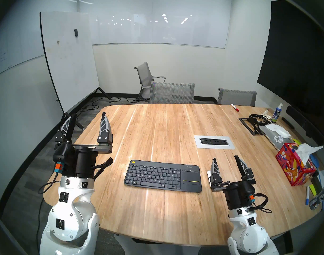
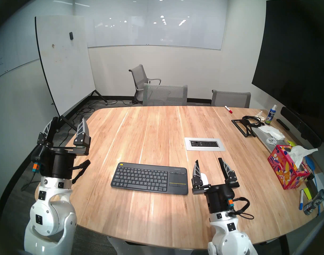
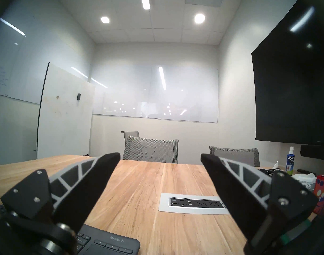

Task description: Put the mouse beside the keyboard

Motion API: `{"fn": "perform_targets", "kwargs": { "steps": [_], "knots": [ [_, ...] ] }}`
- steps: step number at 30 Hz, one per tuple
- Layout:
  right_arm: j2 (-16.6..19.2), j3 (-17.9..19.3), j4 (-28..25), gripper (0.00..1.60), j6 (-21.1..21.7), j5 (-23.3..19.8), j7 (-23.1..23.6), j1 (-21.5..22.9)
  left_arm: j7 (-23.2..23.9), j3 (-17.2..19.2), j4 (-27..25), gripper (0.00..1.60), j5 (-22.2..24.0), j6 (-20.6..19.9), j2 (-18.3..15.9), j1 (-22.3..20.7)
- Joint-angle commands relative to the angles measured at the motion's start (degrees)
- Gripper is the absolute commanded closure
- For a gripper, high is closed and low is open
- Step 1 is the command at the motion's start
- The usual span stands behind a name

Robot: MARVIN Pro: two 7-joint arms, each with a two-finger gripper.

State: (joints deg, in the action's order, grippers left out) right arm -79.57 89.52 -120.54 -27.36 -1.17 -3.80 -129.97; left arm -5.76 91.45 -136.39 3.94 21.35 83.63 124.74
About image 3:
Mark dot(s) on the written-on wall whiteboard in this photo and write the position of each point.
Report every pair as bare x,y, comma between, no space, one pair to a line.
18,58

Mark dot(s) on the wide glass wall whiteboard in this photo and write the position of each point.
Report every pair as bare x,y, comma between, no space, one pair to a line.
151,92

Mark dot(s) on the black remote control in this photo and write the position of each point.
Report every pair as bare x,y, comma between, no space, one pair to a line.
305,171

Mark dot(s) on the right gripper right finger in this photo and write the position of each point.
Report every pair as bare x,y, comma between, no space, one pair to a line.
241,198

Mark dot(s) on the whiteboard cleaner spray bottle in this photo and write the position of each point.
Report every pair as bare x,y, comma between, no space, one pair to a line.
290,164

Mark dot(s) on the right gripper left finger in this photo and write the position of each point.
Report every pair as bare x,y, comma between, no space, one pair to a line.
74,190

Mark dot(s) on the rolling white whiteboard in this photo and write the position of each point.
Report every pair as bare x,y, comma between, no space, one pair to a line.
63,119

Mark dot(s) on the grey mesh office chair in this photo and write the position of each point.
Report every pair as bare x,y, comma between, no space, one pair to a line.
241,154
162,151

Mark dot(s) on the silver table outlet panel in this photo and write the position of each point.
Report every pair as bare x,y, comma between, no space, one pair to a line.
164,208

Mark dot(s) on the large black wall screen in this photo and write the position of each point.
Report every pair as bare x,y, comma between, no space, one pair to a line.
292,84

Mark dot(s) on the round ceiling light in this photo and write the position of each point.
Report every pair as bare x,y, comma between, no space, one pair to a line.
199,18
104,20

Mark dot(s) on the small crumpled white tissue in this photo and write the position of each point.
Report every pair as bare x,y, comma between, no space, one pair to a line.
275,165

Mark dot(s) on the grey armrest swivel chair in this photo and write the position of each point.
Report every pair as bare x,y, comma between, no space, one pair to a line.
130,134

